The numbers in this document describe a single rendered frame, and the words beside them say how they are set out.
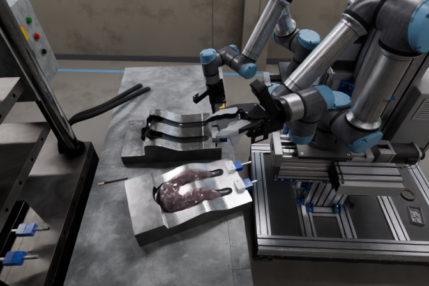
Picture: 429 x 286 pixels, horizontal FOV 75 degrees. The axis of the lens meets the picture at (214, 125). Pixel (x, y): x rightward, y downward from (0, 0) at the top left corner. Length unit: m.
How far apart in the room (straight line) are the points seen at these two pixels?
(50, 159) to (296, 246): 1.48
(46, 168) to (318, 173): 1.34
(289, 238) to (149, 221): 1.01
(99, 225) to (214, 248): 0.50
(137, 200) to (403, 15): 1.08
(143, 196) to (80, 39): 2.93
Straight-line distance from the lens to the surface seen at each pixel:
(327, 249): 1.97
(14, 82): 1.36
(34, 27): 1.66
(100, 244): 1.32
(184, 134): 1.47
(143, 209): 1.22
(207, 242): 1.24
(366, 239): 2.09
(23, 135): 1.50
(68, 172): 1.61
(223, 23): 3.40
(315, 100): 0.80
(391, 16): 0.90
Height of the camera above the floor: 1.95
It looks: 45 degrees down
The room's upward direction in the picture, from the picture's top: straight up
